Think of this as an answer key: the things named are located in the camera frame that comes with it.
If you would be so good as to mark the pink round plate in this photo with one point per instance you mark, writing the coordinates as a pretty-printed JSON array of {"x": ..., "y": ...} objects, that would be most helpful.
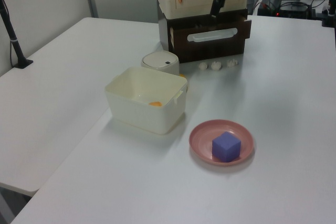
[{"x": 202, "y": 134}]

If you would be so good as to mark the cream rectangular plastic bin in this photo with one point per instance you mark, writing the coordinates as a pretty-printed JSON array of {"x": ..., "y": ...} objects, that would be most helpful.
[{"x": 141, "y": 119}]

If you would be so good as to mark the black clamp stand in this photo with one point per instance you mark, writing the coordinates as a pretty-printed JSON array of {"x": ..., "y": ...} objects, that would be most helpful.
[{"x": 328, "y": 19}]

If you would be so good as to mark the black camera stand pole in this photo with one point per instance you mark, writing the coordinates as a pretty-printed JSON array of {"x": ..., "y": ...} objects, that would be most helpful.
[{"x": 14, "y": 43}]

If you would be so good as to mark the dark brown wooden drawer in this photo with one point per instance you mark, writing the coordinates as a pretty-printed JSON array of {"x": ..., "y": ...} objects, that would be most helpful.
[{"x": 163, "y": 30}]

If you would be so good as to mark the cream round lidded trash can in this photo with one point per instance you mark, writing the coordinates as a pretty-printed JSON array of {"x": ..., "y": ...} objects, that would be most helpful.
[{"x": 160, "y": 60}]

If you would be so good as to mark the small white knobs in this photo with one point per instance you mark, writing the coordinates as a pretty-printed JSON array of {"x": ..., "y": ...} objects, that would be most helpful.
[{"x": 232, "y": 63}]

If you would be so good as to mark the orange toy fruit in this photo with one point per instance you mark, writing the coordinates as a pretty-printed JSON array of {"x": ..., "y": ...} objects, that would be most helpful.
[{"x": 155, "y": 104}]

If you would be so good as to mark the black electronics box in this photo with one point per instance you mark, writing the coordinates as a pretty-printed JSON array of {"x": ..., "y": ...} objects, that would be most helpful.
[{"x": 288, "y": 10}]

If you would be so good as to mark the purple cube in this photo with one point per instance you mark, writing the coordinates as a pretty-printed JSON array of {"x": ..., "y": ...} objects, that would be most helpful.
[{"x": 225, "y": 146}]

